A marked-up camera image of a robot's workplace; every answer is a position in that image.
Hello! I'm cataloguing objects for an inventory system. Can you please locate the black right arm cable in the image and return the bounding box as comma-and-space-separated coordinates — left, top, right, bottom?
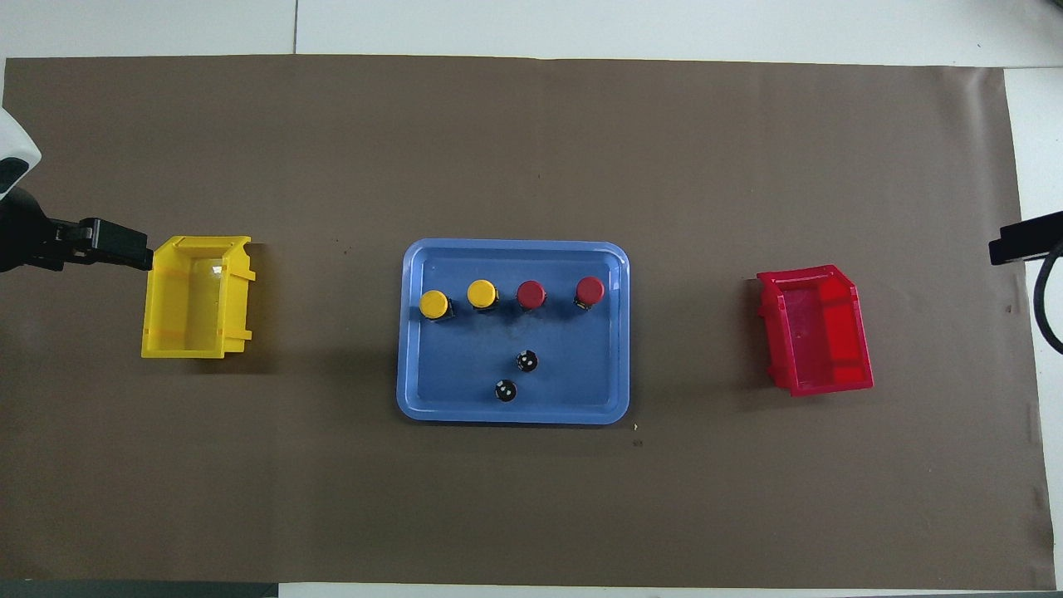
1030, 239, 1063, 355

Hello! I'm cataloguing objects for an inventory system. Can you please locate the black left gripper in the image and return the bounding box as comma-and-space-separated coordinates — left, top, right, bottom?
0, 187, 155, 275

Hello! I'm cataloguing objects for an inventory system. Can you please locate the yellow plastic bin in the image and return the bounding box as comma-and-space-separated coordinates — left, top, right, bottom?
140, 235, 257, 360

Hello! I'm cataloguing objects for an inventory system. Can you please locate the blue plastic tray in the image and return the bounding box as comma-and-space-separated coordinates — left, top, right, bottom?
396, 238, 631, 426

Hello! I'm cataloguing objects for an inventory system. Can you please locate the brown paper table mat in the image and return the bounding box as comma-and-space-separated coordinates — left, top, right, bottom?
0, 54, 1056, 586

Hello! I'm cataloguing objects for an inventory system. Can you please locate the red plastic bin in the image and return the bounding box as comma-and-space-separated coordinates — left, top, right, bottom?
755, 264, 875, 398

